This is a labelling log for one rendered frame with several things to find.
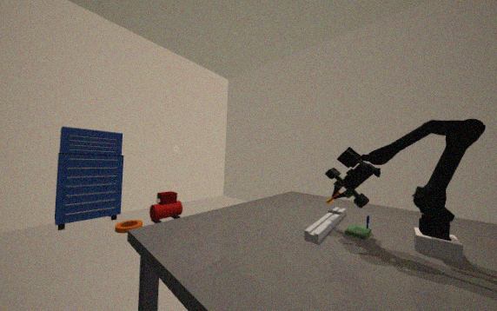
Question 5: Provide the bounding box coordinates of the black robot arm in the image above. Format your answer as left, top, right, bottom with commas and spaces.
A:
337, 119, 485, 241

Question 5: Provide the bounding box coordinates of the aluminum slotted rail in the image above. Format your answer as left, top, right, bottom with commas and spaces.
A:
305, 208, 346, 242

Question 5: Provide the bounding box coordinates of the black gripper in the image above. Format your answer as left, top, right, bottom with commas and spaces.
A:
325, 168, 369, 208

